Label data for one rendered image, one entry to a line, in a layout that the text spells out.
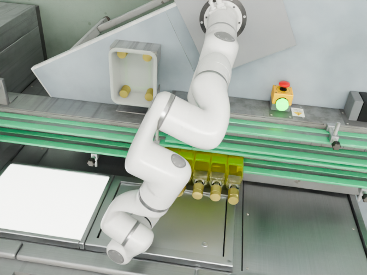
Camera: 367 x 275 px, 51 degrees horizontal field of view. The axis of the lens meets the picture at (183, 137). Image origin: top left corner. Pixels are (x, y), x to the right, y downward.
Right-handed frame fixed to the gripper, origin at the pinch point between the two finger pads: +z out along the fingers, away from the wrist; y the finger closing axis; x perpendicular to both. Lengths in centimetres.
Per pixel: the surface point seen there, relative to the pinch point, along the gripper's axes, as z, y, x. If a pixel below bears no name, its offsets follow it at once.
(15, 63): 50, 1, 107
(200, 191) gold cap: 3.8, 1.7, -11.8
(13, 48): 51, 8, 107
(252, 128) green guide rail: 28.7, 14.0, -20.4
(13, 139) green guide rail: 4, -4, 65
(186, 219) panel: 3.0, -12.4, -8.1
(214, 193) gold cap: 4.3, 2.0, -16.2
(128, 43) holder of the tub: 32, 33, 30
